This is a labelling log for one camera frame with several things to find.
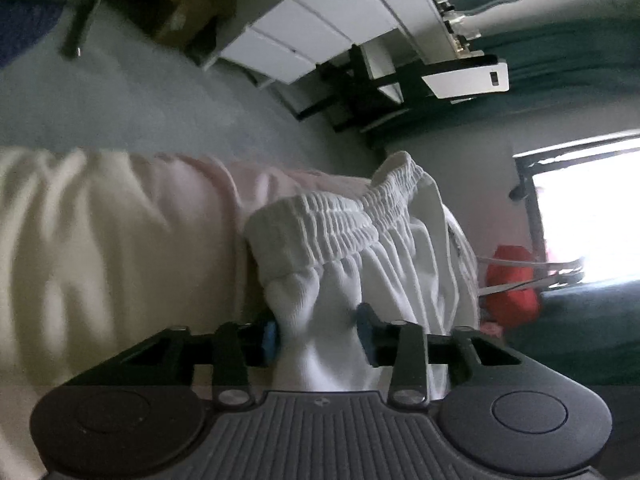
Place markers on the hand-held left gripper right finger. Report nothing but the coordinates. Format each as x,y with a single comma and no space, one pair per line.
366,340

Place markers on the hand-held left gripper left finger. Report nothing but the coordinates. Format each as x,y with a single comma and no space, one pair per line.
269,342

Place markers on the white shorts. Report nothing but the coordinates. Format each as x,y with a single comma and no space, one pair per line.
345,280

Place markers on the red bag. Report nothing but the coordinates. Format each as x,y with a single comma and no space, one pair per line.
512,285

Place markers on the bed with pastel sheet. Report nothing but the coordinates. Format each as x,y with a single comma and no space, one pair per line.
115,240

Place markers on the dark green curtain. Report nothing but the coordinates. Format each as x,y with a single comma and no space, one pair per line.
560,55
575,335

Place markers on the black chair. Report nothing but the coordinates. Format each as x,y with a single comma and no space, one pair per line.
360,95

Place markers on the window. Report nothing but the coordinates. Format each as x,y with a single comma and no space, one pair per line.
590,220

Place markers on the white rectangular panel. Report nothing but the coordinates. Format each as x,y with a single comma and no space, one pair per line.
465,79

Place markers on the white drawer cabinet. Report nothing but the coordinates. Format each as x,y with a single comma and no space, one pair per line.
310,25

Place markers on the brown cardboard box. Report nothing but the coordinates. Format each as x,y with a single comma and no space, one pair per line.
192,7

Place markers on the grey metal pole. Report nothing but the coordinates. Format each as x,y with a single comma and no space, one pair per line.
90,10

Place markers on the dark blue cloth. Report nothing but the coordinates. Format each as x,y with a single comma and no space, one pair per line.
25,30

